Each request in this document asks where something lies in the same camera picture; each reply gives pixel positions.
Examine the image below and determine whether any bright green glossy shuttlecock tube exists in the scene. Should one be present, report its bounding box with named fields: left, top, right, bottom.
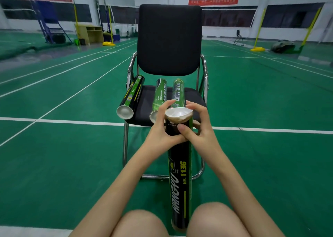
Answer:
left=170, top=78, right=186, bottom=109

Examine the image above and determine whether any black floor stand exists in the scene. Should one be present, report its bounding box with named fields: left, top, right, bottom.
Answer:
left=233, top=30, right=246, bottom=47

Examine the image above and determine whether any black sports bag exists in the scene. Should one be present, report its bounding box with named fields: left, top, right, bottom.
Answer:
left=270, top=40, right=296, bottom=54

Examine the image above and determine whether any person's right hand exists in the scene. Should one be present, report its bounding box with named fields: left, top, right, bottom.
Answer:
left=177, top=100, right=227, bottom=172

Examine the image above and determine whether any wooden shelf cabinet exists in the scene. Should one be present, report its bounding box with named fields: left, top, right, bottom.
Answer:
left=75, top=24, right=104, bottom=46

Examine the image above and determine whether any person's right leg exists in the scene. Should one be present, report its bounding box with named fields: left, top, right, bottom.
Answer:
left=186, top=202, right=251, bottom=237

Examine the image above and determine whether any person's left leg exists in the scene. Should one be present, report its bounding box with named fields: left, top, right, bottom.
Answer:
left=110, top=209, right=170, bottom=237

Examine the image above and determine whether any black badminton net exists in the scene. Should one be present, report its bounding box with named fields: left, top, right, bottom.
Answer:
left=100, top=5, right=258, bottom=28

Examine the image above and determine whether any thin yellow pole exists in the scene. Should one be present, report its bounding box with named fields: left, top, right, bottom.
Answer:
left=72, top=4, right=79, bottom=28

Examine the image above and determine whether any black shuttlecock tube green stripe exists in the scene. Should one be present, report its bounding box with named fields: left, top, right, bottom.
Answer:
left=116, top=75, right=145, bottom=120

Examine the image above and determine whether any dark green rolled net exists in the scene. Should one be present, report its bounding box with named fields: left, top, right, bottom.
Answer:
left=0, top=42, right=73, bottom=61

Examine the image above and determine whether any black green Hangyu tube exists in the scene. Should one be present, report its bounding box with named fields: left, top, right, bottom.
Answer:
left=165, top=113, right=194, bottom=232

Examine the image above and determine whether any person's left hand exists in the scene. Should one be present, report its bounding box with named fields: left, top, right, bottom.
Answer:
left=140, top=99, right=188, bottom=162

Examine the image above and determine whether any person's left forearm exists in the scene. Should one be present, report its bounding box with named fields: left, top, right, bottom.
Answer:
left=69, top=147, right=154, bottom=237

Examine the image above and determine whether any yellow net post with base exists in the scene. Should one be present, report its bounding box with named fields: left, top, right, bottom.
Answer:
left=102, top=5, right=116, bottom=47
left=250, top=8, right=267, bottom=52

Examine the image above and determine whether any black chair with chrome frame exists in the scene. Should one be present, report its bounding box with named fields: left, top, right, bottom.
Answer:
left=122, top=4, right=209, bottom=180

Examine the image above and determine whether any yellow green net post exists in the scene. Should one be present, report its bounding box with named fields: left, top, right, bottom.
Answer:
left=298, top=7, right=323, bottom=54

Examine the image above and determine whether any person's right forearm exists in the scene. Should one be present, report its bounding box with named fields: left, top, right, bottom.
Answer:
left=209, top=158, right=287, bottom=237

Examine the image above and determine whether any person's leg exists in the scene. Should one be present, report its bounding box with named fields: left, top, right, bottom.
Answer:
left=110, top=209, right=170, bottom=237
left=186, top=202, right=251, bottom=237

